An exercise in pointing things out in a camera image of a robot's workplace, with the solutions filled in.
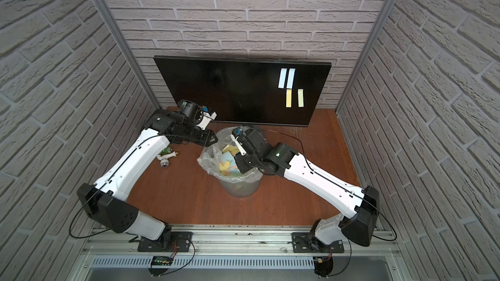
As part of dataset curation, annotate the pile of discarded sticky notes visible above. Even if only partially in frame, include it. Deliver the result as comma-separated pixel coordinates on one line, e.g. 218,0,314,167
219,144,242,177

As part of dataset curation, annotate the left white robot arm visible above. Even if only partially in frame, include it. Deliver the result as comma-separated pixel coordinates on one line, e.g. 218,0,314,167
77,100,217,241

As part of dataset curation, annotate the round black connector board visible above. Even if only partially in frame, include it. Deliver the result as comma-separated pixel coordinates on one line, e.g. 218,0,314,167
313,257,333,278

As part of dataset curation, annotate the clear plastic bin liner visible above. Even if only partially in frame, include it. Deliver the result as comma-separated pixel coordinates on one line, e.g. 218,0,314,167
197,127,257,179

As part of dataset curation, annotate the yellow sticky note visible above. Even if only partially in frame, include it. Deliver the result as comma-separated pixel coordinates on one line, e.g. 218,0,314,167
285,88,293,108

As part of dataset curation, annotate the black flat monitor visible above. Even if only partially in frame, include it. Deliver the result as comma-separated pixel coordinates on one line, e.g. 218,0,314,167
153,55,332,127

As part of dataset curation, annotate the light blue sticky note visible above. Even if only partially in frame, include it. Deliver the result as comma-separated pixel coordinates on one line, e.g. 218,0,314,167
286,68,296,89
278,68,288,88

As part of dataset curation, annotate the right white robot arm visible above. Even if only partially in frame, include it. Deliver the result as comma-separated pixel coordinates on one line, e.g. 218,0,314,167
231,127,380,252

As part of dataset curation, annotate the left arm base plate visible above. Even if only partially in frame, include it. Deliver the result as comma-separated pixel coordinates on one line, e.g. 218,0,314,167
137,231,193,252

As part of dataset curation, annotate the small green circuit board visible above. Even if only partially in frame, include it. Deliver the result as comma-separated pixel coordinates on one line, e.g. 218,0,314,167
151,256,174,267

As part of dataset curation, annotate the left aluminium corner post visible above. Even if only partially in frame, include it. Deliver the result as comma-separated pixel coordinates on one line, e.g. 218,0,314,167
92,0,161,109

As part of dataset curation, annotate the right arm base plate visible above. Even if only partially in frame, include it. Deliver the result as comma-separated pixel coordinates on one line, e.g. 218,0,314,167
291,232,345,254

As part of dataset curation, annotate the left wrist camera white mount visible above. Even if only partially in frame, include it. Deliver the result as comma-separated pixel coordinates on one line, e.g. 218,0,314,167
197,106,217,130

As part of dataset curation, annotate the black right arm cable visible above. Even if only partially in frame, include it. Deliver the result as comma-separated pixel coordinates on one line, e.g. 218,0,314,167
253,126,398,243

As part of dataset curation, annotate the right aluminium corner post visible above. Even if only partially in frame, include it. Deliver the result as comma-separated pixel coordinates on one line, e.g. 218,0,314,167
335,0,397,114

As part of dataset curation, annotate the light green sticky note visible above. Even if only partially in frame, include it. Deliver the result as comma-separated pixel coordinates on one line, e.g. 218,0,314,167
298,89,304,108

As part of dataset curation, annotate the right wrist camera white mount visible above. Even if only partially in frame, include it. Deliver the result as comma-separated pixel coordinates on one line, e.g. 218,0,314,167
231,127,247,156

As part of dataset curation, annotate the mesh waste bin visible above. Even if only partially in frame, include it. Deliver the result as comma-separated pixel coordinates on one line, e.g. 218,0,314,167
218,170,263,198

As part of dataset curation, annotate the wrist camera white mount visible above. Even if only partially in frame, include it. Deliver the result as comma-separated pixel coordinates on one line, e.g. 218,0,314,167
197,106,217,130
231,127,247,156

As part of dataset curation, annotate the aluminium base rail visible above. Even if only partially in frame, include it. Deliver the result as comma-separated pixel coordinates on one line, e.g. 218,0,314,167
69,225,410,280

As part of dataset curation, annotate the aluminium corner post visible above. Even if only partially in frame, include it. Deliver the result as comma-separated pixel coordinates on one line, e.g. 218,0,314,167
92,0,161,109
335,0,397,114

